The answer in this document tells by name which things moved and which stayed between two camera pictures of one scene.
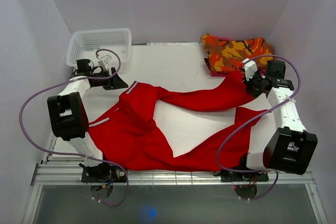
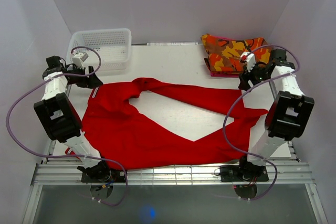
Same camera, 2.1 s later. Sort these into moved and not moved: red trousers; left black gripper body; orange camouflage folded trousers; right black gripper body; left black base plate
Moved: right black gripper body; red trousers; left black gripper body
Not moved: left black base plate; orange camouflage folded trousers
